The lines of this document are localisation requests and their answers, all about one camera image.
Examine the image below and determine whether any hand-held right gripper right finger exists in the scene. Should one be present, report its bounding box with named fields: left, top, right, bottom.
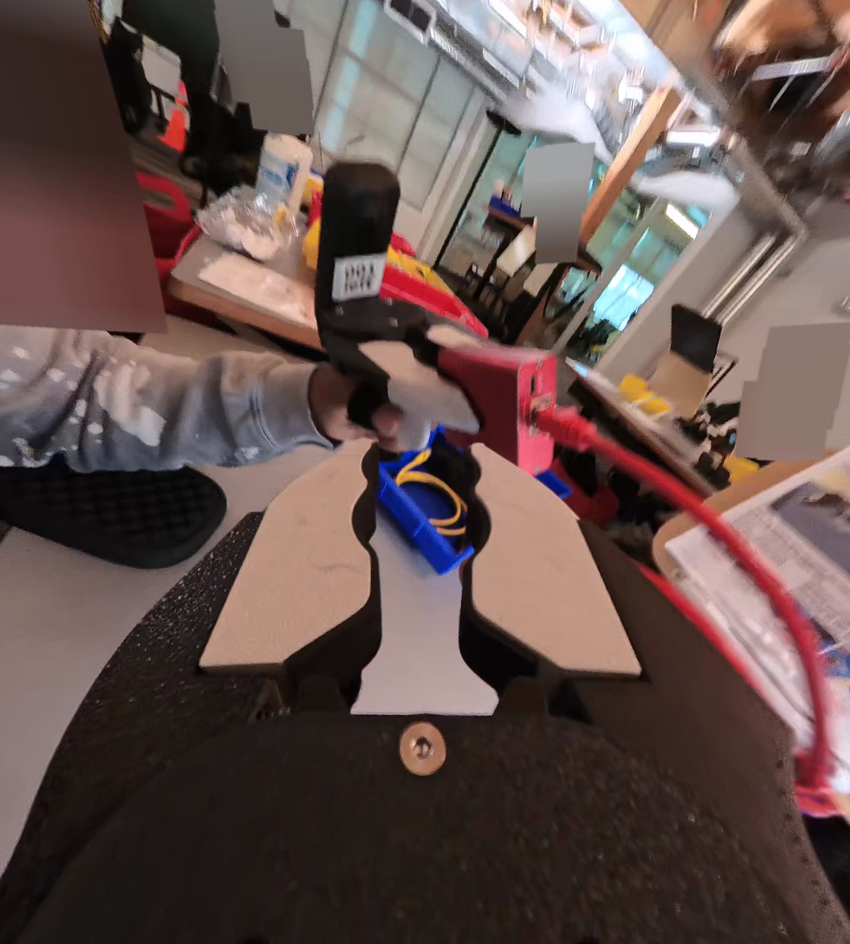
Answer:
left=460, top=442, right=643, bottom=679

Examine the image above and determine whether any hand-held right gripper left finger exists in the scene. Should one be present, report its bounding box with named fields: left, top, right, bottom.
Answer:
left=200, top=440, right=383, bottom=674

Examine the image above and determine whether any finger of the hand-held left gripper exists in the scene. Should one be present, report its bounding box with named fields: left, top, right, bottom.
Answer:
left=358, top=341, right=482, bottom=447
left=425, top=324, right=486, bottom=352

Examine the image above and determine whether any red ethernet splitter box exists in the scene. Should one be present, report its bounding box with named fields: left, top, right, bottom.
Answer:
left=438, top=347, right=560, bottom=478

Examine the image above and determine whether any blue plastic bin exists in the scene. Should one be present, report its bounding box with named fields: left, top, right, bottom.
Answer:
left=377, top=428, right=476, bottom=576

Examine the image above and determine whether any red ethernet cable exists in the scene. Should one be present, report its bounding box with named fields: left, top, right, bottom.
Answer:
left=531, top=404, right=850, bottom=816

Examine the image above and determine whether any person's left forearm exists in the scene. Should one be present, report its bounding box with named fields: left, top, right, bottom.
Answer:
left=0, top=324, right=337, bottom=474

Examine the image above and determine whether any person's left hand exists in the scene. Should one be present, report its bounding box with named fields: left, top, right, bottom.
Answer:
left=309, top=365, right=405, bottom=452

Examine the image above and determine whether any red plastic bin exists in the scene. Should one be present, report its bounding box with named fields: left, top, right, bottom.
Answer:
left=379, top=236, right=490, bottom=340

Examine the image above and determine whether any white wipes container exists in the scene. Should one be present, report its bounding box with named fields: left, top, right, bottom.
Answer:
left=257, top=133, right=315, bottom=215

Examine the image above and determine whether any clear plastic bag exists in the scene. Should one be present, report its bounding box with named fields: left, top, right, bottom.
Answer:
left=196, top=184, right=305, bottom=261

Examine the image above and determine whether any yellow small parts bin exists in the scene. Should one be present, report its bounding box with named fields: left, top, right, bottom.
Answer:
left=620, top=372, right=674, bottom=415

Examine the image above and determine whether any black textured pad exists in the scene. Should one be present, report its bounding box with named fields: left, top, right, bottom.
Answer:
left=0, top=463, right=228, bottom=570

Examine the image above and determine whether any black and tan cardboard box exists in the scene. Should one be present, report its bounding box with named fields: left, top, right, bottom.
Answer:
left=652, top=304, right=737, bottom=417

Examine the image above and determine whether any printed paper sheet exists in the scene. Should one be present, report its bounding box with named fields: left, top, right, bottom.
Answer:
left=664, top=424, right=850, bottom=812

